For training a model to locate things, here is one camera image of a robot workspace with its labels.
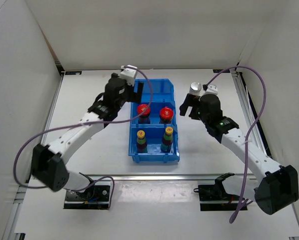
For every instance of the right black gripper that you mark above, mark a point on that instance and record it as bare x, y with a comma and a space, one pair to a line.
191, 100

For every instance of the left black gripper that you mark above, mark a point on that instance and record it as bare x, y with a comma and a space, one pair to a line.
136, 95

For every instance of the silver-capped spice shaker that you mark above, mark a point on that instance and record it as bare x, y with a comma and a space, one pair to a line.
195, 88

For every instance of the red-capped sauce jar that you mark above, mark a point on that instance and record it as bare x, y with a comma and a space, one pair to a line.
144, 111
166, 115

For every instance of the yellow-capped sauce bottle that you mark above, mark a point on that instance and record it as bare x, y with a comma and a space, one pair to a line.
167, 140
141, 142

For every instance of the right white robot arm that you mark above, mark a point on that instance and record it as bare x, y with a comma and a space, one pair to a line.
276, 186

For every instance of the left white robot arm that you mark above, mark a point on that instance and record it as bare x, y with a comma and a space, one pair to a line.
49, 161

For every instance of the right black corner label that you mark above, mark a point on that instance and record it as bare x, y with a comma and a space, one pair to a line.
216, 71

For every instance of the black corner label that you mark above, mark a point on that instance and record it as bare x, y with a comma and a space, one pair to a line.
216, 71
73, 73

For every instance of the blue three-compartment plastic bin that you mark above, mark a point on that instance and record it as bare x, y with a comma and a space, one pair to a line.
163, 96

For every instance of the left black corner label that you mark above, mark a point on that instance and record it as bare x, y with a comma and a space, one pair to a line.
73, 73

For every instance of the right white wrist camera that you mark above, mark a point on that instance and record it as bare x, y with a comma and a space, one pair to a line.
210, 89

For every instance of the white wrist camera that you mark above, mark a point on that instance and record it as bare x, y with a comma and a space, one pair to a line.
210, 89
128, 73

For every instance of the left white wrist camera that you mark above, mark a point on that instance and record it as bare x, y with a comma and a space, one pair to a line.
128, 73

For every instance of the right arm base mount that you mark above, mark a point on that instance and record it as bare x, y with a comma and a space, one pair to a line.
214, 198

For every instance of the front aluminium rail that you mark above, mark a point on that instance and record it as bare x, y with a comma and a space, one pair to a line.
166, 177

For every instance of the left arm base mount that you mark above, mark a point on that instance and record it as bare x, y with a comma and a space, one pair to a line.
97, 197

